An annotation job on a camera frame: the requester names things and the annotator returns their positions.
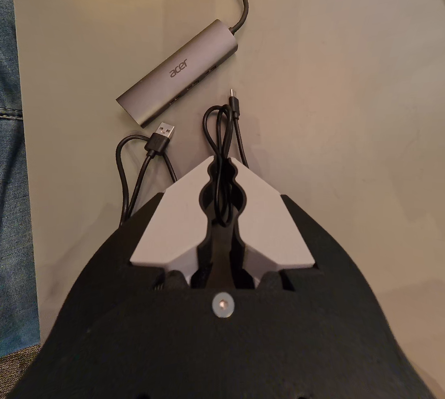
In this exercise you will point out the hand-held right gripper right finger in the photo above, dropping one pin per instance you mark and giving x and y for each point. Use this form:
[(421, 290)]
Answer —
[(271, 228)]

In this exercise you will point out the person's blue jeans leg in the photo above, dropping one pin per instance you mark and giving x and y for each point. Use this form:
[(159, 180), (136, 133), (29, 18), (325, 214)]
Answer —
[(14, 197)]

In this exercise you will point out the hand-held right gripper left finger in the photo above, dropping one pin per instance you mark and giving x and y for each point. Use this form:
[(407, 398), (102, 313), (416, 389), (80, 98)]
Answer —
[(173, 225)]

